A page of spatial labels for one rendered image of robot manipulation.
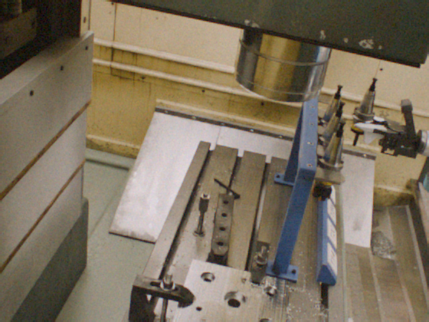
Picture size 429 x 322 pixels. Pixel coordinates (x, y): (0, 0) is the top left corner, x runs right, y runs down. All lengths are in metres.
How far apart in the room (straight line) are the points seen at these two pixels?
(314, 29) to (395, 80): 1.27
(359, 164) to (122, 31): 1.04
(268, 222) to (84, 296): 0.58
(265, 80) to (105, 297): 1.00
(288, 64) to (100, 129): 1.53
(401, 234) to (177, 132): 0.94
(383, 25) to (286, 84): 0.18
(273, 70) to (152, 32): 1.24
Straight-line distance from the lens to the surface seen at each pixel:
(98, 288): 1.71
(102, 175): 2.25
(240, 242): 1.49
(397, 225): 2.19
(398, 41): 0.81
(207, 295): 1.20
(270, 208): 1.64
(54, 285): 1.53
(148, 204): 1.93
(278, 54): 0.86
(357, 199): 2.05
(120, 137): 2.29
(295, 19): 0.79
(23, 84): 1.00
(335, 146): 1.26
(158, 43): 2.07
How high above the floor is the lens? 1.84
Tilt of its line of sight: 29 degrees down
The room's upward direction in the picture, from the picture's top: 12 degrees clockwise
